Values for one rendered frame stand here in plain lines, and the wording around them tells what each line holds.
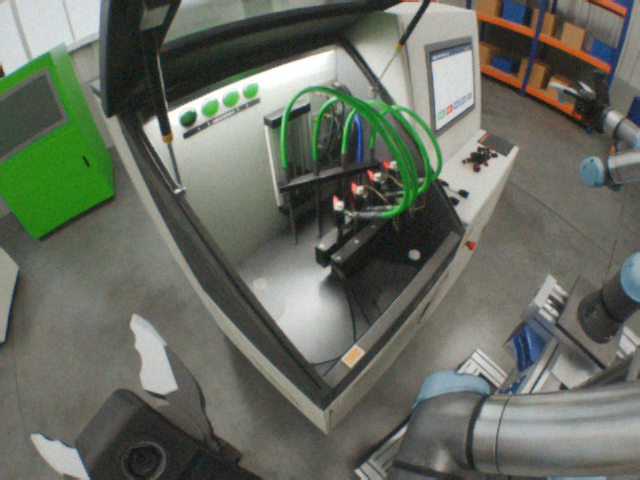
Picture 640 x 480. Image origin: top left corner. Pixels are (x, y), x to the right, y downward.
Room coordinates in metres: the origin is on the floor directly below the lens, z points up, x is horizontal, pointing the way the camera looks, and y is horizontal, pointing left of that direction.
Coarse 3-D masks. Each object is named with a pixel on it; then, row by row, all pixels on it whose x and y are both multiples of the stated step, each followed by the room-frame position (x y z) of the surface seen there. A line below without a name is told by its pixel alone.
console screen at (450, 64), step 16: (432, 48) 0.99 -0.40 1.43; (448, 48) 1.08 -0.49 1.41; (464, 48) 1.19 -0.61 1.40; (432, 64) 0.97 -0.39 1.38; (448, 64) 1.06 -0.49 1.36; (464, 64) 1.17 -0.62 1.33; (432, 80) 0.96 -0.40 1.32; (448, 80) 1.04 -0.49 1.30; (464, 80) 1.15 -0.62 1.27; (432, 96) 0.94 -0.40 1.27; (448, 96) 1.03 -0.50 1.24; (464, 96) 1.14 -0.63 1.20; (432, 112) 0.93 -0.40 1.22; (448, 112) 1.01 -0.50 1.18; (464, 112) 1.13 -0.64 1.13; (432, 128) 0.91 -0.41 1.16; (448, 128) 1.00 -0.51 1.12
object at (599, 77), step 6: (594, 72) 0.65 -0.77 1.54; (600, 72) 0.64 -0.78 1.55; (594, 78) 0.65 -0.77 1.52; (600, 78) 0.63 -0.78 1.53; (594, 84) 0.64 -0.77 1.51; (600, 84) 0.62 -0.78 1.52; (606, 84) 0.63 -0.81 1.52; (600, 90) 0.62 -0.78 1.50; (606, 90) 0.62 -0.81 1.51; (600, 96) 0.61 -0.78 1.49; (606, 96) 0.61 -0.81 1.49; (600, 102) 0.61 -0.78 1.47; (606, 102) 0.60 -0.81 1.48; (600, 108) 0.60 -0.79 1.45
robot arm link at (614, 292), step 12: (624, 264) 0.24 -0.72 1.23; (636, 264) 0.22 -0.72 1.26; (624, 276) 0.21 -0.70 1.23; (636, 276) 0.19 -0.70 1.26; (612, 288) 0.22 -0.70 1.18; (624, 288) 0.19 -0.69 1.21; (636, 288) 0.17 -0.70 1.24; (612, 300) 0.19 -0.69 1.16; (624, 300) 0.17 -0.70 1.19; (636, 300) 0.15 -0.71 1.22; (612, 312) 0.17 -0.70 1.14; (624, 312) 0.15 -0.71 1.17
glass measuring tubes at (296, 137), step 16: (272, 112) 0.79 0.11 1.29; (304, 112) 0.83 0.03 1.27; (272, 128) 0.75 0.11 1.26; (288, 128) 0.79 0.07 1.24; (304, 128) 0.83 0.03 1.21; (272, 144) 0.77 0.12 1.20; (288, 144) 0.79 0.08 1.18; (304, 144) 0.83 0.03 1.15; (272, 160) 0.77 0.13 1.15; (288, 160) 0.79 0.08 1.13; (304, 160) 0.84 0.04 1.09; (304, 192) 0.83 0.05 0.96; (288, 208) 0.76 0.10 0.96
